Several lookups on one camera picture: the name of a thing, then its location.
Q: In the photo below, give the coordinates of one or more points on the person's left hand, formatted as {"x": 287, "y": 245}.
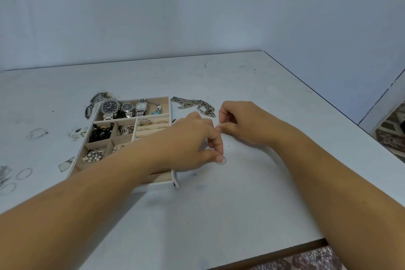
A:
{"x": 183, "y": 146}

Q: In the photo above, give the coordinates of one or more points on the person's right hand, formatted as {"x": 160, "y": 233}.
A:
{"x": 253, "y": 124}

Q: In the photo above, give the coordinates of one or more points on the person's right thumb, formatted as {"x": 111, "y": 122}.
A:
{"x": 229, "y": 128}

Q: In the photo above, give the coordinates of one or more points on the person's left thumb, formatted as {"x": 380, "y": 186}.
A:
{"x": 208, "y": 156}

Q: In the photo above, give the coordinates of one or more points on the person's right forearm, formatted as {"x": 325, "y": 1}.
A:
{"x": 341, "y": 203}

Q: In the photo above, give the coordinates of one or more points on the person's left forearm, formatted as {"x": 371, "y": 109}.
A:
{"x": 79, "y": 209}

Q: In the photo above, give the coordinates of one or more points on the silver bangle with turquoise charm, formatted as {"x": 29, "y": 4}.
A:
{"x": 157, "y": 109}

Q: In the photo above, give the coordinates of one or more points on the silver watch white rectangular dial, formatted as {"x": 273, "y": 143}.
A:
{"x": 140, "y": 107}

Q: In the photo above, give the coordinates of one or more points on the silver cluster earrings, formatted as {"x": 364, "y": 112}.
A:
{"x": 126, "y": 129}

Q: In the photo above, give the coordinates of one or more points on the silver watch round dark dial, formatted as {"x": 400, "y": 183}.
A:
{"x": 127, "y": 107}

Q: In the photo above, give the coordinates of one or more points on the white jewelry tray with compartments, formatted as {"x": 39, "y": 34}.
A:
{"x": 101, "y": 144}

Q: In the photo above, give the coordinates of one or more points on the silver watch square dark dial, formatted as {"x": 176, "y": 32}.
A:
{"x": 110, "y": 107}

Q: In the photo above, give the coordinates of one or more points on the black bead jewelry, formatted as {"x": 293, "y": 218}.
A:
{"x": 100, "y": 133}

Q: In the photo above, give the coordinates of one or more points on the small silver earrings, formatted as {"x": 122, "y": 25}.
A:
{"x": 77, "y": 133}

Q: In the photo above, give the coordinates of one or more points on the small clear plastic bag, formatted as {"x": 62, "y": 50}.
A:
{"x": 66, "y": 164}

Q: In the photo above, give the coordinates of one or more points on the thin silver bangle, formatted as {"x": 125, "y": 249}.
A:
{"x": 8, "y": 188}
{"x": 24, "y": 174}
{"x": 36, "y": 134}

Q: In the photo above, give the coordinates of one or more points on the silver jewelry piece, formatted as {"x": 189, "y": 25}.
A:
{"x": 4, "y": 172}

